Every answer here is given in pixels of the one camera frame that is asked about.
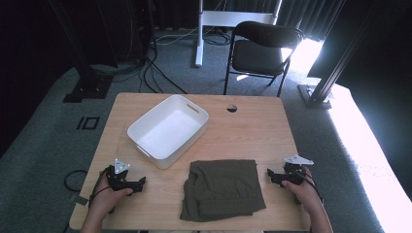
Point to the white plastic basket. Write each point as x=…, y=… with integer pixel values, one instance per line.
x=168, y=129

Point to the white metal desk frame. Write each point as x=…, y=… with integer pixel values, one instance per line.
x=200, y=32

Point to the dark curtain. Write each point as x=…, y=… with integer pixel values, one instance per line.
x=311, y=16

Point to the olive green pants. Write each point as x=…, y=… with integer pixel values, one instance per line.
x=223, y=191

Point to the black stand with base plate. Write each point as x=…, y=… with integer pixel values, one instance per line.
x=89, y=81

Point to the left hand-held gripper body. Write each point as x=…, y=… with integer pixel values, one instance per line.
x=119, y=181

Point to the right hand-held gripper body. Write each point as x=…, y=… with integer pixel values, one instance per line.
x=293, y=176

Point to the black aluminium post with base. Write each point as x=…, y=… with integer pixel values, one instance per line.
x=320, y=90

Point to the black folding chair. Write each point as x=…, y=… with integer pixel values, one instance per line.
x=259, y=55

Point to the dark computer tower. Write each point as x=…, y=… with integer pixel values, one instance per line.
x=129, y=29

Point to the grey tape piece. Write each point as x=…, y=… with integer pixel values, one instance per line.
x=81, y=200

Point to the person's left hand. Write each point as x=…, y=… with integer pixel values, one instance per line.
x=108, y=199

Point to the person's right hand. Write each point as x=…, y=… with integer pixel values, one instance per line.
x=302, y=194

